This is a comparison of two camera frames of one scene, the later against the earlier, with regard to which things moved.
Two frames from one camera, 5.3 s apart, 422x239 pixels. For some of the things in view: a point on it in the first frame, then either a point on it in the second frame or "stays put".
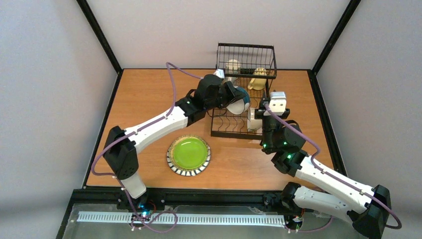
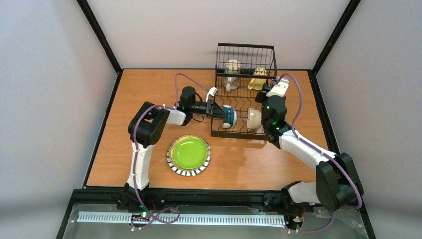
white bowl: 253,124 stays put
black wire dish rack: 251,66 stays put
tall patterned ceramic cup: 233,70 stays put
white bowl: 238,107 to 229,121
